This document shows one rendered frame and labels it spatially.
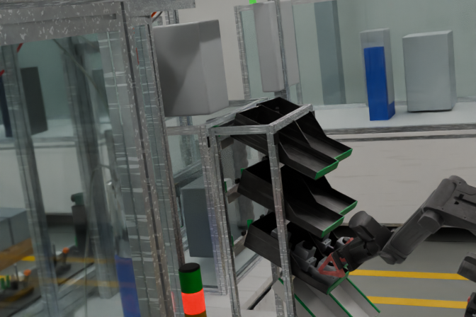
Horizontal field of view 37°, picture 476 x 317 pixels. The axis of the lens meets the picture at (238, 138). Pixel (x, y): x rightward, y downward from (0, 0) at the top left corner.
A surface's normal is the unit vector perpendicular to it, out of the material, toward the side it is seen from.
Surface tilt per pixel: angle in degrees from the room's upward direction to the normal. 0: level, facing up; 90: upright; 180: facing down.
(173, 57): 90
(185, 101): 90
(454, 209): 39
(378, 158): 90
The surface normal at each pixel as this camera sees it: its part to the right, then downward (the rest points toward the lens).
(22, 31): 0.91, -0.04
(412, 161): -0.39, 0.21
